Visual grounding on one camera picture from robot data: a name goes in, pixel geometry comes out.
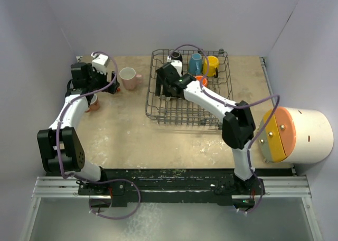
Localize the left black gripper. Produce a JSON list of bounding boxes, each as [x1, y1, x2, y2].
[[87, 64, 119, 95]]

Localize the pink faceted mug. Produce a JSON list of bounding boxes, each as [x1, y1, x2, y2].
[[119, 67, 143, 91]]

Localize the small salmon pink cup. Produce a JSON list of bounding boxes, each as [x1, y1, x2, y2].
[[85, 94, 100, 113]]

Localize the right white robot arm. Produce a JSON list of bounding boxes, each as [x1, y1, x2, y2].
[[156, 63, 256, 194]]

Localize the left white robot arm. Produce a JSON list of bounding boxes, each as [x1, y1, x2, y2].
[[37, 61, 119, 194]]

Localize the cream white mug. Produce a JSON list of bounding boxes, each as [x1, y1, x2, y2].
[[165, 97, 171, 109]]

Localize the blue mug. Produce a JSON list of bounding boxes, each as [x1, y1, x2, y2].
[[188, 53, 202, 76]]

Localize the yellow mug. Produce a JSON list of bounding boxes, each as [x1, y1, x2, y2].
[[202, 55, 219, 78]]

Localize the white cylinder with orange lid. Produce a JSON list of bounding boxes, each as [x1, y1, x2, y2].
[[258, 106, 334, 164]]

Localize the grey wire dish rack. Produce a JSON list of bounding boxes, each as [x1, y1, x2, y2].
[[145, 49, 233, 129]]

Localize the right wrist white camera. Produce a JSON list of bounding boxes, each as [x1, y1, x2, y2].
[[167, 56, 183, 76]]

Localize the orange mug black handle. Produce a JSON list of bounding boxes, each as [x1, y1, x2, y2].
[[195, 75, 208, 87]]

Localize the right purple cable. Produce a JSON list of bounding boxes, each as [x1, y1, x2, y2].
[[168, 43, 280, 216]]

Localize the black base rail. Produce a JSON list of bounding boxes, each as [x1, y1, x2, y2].
[[76, 168, 296, 209]]

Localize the aluminium frame rail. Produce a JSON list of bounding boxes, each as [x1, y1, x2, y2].
[[33, 177, 312, 199]]

